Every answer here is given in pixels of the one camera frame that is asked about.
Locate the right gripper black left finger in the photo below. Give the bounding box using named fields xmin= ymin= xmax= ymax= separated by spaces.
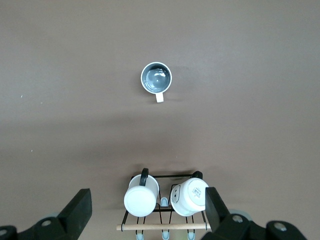
xmin=0 ymin=188 xmax=93 ymax=240

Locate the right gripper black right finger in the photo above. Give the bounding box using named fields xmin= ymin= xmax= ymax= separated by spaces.
xmin=200 ymin=186 xmax=308 ymax=240

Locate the grey mug with white handle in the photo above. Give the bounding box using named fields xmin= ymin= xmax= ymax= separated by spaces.
xmin=140 ymin=61 xmax=174 ymax=104

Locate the white mug with face print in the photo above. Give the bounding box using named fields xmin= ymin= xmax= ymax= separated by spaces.
xmin=170 ymin=170 xmax=210 ymax=217

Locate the black wire mug rack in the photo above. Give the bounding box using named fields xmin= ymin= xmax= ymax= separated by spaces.
xmin=116 ymin=170 xmax=212 ymax=240

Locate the plain white mug black handle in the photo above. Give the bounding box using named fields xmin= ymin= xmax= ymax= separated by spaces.
xmin=123 ymin=167 xmax=161 ymax=218

